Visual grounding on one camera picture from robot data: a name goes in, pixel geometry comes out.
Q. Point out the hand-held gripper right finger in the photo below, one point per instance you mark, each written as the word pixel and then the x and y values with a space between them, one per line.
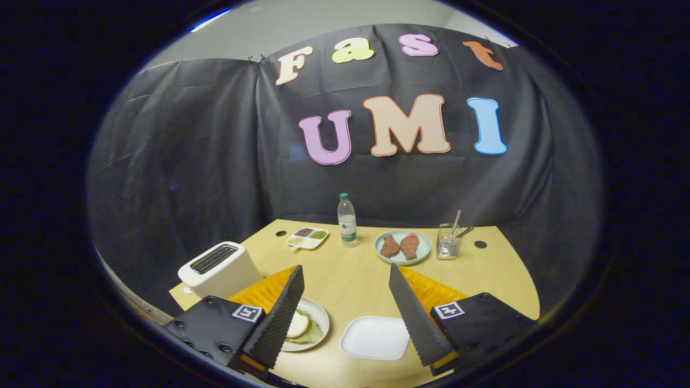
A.
pixel 415 323

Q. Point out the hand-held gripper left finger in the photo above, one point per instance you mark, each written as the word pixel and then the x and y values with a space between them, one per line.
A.
pixel 277 323

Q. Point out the plain bread slice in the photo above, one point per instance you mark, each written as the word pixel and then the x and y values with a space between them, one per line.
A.
pixel 298 325

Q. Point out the green lettuce leaf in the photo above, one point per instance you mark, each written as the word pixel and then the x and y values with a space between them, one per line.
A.
pixel 315 333

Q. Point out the white rectangular plate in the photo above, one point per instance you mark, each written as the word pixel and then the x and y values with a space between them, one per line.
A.
pixel 374 339

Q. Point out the grey round plate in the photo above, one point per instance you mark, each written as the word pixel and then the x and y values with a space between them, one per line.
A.
pixel 322 318

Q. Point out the white toaster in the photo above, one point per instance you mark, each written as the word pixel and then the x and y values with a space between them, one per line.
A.
pixel 226 280

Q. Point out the light blue round plate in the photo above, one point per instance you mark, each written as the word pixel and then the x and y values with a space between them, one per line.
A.
pixel 423 248

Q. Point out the brown meat piece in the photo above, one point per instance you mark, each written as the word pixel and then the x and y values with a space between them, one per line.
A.
pixel 410 246
pixel 389 247

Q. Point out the clear glass cup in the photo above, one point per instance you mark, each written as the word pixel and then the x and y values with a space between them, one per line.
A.
pixel 448 248

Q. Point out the white divided seasoning tray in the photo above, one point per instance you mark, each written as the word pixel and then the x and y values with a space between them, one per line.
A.
pixel 307 240

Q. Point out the clear plastic water bottle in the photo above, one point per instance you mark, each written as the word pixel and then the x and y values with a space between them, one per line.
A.
pixel 348 226

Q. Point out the black backdrop cloth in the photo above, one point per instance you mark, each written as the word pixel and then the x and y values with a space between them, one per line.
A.
pixel 188 161

